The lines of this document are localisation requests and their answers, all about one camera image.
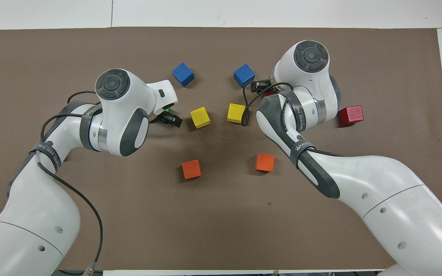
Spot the orange wooden cube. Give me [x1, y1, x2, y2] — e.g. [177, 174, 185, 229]
[182, 159, 202, 179]
[255, 153, 275, 173]

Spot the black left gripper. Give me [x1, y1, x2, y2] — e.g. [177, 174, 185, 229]
[155, 112, 183, 128]

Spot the yellow wooden cube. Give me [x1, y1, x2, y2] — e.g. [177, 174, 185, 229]
[227, 103, 246, 124]
[190, 107, 211, 129]

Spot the black cable on floor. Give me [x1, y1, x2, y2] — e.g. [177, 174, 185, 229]
[58, 269, 103, 276]

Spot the brown paper table mat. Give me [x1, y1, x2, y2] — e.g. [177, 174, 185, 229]
[0, 26, 442, 271]

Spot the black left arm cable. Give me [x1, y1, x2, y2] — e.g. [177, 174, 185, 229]
[39, 91, 104, 276]

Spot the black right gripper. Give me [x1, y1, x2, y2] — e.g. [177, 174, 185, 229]
[251, 79, 274, 94]

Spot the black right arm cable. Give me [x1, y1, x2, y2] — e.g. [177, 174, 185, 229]
[241, 82, 294, 127]

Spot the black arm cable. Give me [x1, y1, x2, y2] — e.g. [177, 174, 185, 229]
[39, 91, 104, 276]
[241, 82, 294, 127]

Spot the blue wooden cube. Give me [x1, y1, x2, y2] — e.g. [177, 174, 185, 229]
[172, 62, 195, 87]
[233, 64, 256, 88]

